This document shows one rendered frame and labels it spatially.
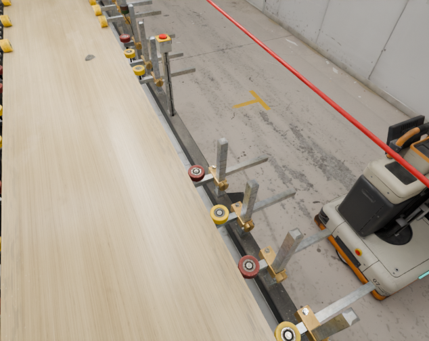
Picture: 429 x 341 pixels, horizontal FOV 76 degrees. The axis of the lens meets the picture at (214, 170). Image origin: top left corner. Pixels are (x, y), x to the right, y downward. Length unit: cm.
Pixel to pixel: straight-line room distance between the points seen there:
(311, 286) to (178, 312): 126
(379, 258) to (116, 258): 157
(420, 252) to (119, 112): 205
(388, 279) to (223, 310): 124
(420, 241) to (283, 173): 109
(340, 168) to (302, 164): 34
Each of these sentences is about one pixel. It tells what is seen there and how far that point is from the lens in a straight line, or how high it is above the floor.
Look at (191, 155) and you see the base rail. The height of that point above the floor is 70.
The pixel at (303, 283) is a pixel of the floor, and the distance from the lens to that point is 211.
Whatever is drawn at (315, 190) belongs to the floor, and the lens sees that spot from 253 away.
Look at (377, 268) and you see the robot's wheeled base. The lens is 204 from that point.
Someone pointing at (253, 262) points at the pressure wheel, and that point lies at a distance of 109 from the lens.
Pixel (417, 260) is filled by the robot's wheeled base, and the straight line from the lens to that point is 219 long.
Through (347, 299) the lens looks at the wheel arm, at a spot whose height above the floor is 84.
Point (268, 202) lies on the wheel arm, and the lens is 132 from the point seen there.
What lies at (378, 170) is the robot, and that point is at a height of 80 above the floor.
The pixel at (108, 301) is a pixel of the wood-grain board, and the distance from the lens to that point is 110.
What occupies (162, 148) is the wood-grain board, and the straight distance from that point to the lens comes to 143.
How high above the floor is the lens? 191
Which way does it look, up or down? 50 degrees down
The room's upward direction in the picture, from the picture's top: 2 degrees clockwise
